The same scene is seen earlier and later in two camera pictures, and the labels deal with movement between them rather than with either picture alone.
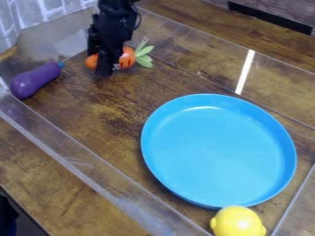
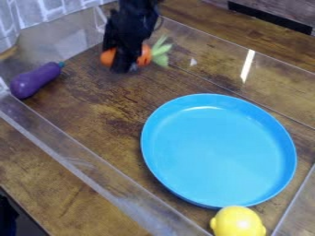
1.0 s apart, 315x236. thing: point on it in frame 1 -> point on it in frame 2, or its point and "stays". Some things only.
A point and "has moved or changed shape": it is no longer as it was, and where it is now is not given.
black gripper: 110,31 -> 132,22
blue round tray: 218,150 stays
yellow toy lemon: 238,220 stays
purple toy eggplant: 25,83 stays
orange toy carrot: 129,57 has moved or changed shape
